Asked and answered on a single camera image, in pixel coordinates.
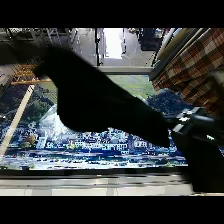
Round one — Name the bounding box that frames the black garment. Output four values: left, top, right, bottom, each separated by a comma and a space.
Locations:
32, 45, 173, 150

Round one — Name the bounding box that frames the checked shirt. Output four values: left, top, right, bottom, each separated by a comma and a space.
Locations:
148, 27, 224, 117

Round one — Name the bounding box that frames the silver frame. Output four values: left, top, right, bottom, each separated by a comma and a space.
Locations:
0, 172, 224, 197

